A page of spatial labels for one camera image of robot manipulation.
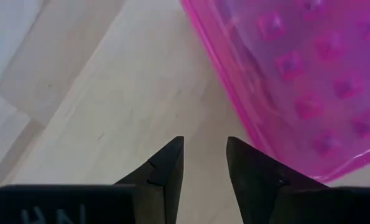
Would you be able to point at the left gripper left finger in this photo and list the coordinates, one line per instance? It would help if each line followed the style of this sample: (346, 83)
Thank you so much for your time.
(166, 186)

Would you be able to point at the pink-lidded clear pencil case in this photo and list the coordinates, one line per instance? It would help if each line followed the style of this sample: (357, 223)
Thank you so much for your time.
(296, 77)

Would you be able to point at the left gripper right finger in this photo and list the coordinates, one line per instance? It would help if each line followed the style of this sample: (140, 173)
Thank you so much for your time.
(253, 183)

